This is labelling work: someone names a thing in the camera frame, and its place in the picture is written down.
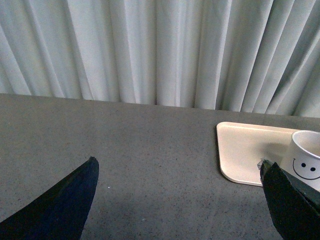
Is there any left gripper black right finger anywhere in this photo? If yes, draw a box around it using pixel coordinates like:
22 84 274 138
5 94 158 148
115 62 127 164
257 159 320 240

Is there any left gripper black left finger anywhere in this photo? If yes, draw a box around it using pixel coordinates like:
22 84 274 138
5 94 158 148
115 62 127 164
0 157 99 240

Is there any white smiley mug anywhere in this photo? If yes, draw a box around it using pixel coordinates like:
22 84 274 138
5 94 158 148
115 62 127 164
280 130 320 191

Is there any cream rectangular tray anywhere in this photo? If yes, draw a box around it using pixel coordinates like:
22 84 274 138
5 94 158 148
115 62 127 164
216 122 303 186

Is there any grey pleated curtain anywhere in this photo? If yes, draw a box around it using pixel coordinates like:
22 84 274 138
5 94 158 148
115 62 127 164
0 0 320 118

